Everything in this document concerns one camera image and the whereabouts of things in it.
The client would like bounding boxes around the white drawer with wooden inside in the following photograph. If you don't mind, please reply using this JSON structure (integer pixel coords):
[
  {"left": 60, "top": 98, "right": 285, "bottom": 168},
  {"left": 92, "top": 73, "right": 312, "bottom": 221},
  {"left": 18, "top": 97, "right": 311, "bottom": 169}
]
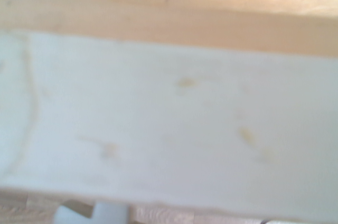
[{"left": 0, "top": 0, "right": 338, "bottom": 213}]

